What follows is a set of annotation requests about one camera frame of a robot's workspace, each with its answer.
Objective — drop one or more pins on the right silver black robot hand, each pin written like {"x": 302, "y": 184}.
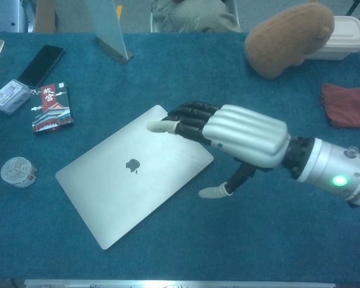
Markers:
{"x": 246, "y": 135}

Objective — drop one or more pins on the silver Apple laptop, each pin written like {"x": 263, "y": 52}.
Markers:
{"x": 114, "y": 195}

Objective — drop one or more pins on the brown plush toy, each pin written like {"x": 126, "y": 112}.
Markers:
{"x": 282, "y": 39}

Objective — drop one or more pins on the red-brown cloth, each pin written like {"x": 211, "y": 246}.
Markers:
{"x": 348, "y": 105}

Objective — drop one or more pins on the teal table cloth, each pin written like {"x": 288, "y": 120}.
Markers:
{"x": 198, "y": 240}

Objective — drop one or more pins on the seated person in grey clothes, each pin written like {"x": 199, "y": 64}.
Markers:
{"x": 192, "y": 18}

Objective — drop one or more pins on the white lidded takeaway container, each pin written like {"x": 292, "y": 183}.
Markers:
{"x": 345, "y": 39}

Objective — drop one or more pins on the frosted acrylic sign stand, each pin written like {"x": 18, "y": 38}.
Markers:
{"x": 108, "y": 24}

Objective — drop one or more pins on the red black card box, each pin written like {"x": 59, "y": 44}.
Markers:
{"x": 52, "y": 111}

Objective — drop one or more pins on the black smartphone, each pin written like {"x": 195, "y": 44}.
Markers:
{"x": 40, "y": 66}

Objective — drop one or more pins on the clear round jar of clips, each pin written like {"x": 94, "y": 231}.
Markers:
{"x": 16, "y": 172}

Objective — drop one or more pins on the brown cardboard box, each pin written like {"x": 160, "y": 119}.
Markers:
{"x": 45, "y": 15}

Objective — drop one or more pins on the clear plastic case purple contents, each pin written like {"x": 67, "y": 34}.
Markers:
{"x": 9, "y": 96}

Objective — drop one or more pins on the aluminium frame rail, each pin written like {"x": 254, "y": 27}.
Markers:
{"x": 198, "y": 284}

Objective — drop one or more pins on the silver metal frame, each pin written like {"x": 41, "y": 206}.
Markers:
{"x": 6, "y": 15}

